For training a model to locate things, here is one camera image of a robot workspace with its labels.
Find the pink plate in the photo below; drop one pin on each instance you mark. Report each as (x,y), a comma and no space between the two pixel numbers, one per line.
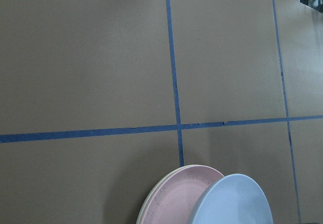
(174,196)

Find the blue plate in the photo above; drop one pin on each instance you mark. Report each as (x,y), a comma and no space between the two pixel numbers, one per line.
(235,198)

